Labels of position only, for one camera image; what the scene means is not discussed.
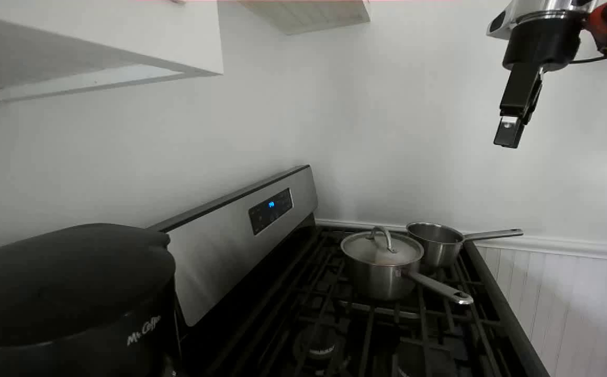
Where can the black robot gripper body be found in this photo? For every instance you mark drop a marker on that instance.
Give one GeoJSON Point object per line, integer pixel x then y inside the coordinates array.
{"type": "Point", "coordinates": [541, 35]}

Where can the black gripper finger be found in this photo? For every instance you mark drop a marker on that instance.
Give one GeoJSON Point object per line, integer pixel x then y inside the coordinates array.
{"type": "Point", "coordinates": [518, 104]}

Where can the steel pot with lid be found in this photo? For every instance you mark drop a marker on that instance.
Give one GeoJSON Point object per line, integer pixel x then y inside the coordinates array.
{"type": "Point", "coordinates": [385, 265]}

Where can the stainless steel gas stove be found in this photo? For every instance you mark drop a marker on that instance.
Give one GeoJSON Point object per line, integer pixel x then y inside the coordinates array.
{"type": "Point", "coordinates": [265, 293]}

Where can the open steel saucepan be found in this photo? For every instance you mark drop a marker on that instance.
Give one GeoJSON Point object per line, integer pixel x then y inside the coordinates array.
{"type": "Point", "coordinates": [445, 244]}

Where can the black coffee maker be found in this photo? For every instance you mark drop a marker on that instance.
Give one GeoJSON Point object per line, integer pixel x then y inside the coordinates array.
{"type": "Point", "coordinates": [86, 302]}

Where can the white wall cabinet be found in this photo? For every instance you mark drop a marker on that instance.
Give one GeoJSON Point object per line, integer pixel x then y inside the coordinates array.
{"type": "Point", "coordinates": [62, 47]}

